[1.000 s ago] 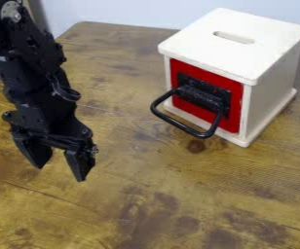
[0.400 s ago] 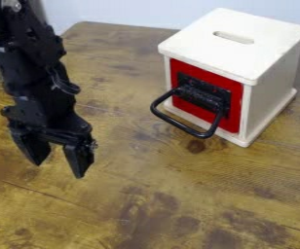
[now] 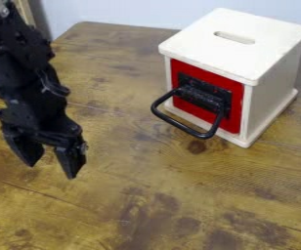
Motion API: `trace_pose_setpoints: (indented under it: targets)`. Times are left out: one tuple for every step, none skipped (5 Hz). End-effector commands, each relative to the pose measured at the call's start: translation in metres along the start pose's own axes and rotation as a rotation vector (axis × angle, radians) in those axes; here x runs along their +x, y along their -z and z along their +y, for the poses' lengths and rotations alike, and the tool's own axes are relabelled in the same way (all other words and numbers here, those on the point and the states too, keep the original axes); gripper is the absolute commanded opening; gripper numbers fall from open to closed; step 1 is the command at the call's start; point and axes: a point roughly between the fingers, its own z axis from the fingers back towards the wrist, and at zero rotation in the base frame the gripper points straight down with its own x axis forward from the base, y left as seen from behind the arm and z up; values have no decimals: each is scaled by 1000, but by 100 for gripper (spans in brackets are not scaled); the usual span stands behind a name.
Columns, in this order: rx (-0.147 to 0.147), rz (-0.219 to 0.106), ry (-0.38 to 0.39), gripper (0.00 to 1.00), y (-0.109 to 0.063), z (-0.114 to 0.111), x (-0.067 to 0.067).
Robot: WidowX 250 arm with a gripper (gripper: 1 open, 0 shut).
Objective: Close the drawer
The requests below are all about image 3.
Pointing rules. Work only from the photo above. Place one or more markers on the white wooden box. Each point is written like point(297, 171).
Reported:
point(250, 49)

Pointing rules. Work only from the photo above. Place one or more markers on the red drawer front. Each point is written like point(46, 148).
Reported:
point(229, 124)

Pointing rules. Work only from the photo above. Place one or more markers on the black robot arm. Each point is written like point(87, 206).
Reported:
point(25, 52)

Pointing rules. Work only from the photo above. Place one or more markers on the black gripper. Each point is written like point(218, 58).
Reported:
point(34, 121)

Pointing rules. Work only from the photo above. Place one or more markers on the black metal drawer handle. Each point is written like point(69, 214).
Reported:
point(202, 96)

